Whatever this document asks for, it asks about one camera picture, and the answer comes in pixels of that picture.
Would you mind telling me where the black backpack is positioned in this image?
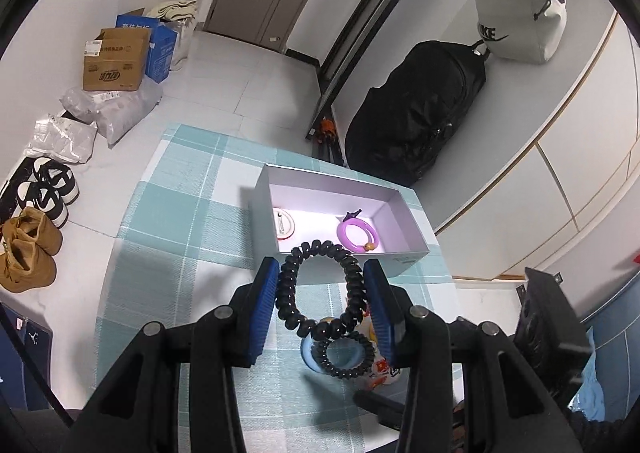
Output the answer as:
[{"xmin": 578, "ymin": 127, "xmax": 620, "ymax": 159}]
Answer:
[{"xmin": 345, "ymin": 39, "xmax": 488, "ymax": 186}]

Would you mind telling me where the white shoulder bag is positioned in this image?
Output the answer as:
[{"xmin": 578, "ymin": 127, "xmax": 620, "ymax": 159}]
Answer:
[{"xmin": 470, "ymin": 0, "xmax": 568, "ymax": 64}]

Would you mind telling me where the blue plastic ring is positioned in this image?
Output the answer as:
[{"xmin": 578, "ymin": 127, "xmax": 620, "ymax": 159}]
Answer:
[{"xmin": 300, "ymin": 335, "xmax": 373, "ymax": 376}]

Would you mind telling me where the teal checked tablecloth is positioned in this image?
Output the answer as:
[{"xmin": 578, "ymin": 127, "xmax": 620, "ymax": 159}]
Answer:
[{"xmin": 95, "ymin": 123, "xmax": 463, "ymax": 453}]

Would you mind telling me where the light blue cloth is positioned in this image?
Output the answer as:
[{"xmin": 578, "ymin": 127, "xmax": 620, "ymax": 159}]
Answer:
[{"xmin": 570, "ymin": 325, "xmax": 608, "ymax": 421}]

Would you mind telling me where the black tripod stand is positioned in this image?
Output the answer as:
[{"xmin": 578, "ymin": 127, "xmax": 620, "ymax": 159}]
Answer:
[{"xmin": 305, "ymin": 0, "xmax": 431, "ymax": 168}]

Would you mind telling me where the purple plastic ring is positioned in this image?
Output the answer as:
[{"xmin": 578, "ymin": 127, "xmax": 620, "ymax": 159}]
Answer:
[{"xmin": 336, "ymin": 207, "xmax": 381, "ymax": 254}]

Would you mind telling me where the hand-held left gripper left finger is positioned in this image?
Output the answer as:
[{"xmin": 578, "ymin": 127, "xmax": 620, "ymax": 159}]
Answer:
[{"xmin": 75, "ymin": 257, "xmax": 281, "ymax": 453}]

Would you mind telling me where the white tote bag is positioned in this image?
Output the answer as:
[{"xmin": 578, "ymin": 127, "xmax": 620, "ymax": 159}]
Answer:
[{"xmin": 144, "ymin": 0, "xmax": 200, "ymax": 71}]

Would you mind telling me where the black spiral hair tie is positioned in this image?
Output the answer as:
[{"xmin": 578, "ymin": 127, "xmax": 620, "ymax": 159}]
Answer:
[
  {"xmin": 312, "ymin": 325, "xmax": 376, "ymax": 381},
  {"xmin": 276, "ymin": 240, "xmax": 368, "ymax": 341}
]

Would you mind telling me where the black cable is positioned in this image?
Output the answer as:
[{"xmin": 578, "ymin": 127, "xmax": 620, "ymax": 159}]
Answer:
[{"xmin": 0, "ymin": 305, "xmax": 71, "ymax": 426}]

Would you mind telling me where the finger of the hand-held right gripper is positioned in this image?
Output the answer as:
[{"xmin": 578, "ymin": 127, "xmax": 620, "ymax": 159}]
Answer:
[{"xmin": 352, "ymin": 390, "xmax": 408, "ymax": 431}]

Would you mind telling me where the grey plastic parcel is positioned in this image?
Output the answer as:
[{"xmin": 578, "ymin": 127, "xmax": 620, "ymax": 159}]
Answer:
[{"xmin": 60, "ymin": 78, "xmax": 165, "ymax": 148}]

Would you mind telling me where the white cabinet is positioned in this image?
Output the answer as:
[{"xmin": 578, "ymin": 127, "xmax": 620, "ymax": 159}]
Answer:
[{"xmin": 435, "ymin": 13, "xmax": 640, "ymax": 284}]

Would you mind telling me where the brown boot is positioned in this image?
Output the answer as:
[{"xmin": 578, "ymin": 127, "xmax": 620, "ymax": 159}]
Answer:
[
  {"xmin": 0, "ymin": 233, "xmax": 57, "ymax": 293},
  {"xmin": 2, "ymin": 206, "xmax": 63, "ymax": 256}
]

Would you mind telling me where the person's right forearm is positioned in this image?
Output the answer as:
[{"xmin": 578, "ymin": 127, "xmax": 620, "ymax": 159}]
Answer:
[{"xmin": 565, "ymin": 408, "xmax": 640, "ymax": 453}]

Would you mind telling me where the dark blue box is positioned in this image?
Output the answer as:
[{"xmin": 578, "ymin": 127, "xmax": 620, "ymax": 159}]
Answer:
[{"xmin": 0, "ymin": 300, "xmax": 55, "ymax": 414}]

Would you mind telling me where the white round badge red rim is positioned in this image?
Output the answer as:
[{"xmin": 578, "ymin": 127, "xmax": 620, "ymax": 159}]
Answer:
[{"xmin": 272, "ymin": 208, "xmax": 297, "ymax": 240}]

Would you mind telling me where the blue cardboard box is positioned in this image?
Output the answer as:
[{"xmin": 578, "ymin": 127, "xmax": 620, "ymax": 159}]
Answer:
[{"xmin": 116, "ymin": 8, "xmax": 178, "ymax": 84}]

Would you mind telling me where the brown cardboard box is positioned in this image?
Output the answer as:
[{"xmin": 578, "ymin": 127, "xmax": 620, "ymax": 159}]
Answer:
[{"xmin": 82, "ymin": 28, "xmax": 152, "ymax": 92}]

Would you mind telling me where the white plastic parcel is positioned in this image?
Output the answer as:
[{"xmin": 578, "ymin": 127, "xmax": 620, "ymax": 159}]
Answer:
[{"xmin": 25, "ymin": 115, "xmax": 98, "ymax": 164}]

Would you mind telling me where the silver cardboard box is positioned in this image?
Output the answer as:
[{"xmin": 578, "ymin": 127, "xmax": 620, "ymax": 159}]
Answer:
[{"xmin": 248, "ymin": 163, "xmax": 438, "ymax": 286}]

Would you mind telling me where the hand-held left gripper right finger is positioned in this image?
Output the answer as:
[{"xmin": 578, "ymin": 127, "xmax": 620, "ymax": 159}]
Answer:
[{"xmin": 362, "ymin": 259, "xmax": 586, "ymax": 453}]

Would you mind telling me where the printed white round badge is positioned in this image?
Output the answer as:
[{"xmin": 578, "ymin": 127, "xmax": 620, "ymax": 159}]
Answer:
[{"xmin": 350, "ymin": 355, "xmax": 403, "ymax": 391}]

